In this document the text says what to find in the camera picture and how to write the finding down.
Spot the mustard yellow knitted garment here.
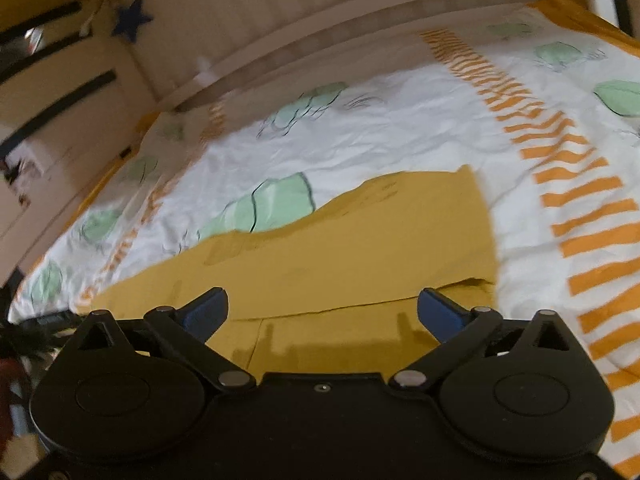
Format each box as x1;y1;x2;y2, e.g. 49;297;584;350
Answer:
92;167;498;376

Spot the white patterned bed sheet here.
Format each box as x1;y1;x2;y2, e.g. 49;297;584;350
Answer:
9;6;639;479

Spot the dark blue star decoration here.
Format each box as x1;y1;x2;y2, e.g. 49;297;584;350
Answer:
111;0;154;44

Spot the orange mattress cover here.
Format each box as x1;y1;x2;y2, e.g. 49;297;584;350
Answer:
528;0;640;58

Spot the wooden bed frame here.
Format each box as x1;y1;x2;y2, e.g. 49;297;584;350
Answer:
0;0;640;286

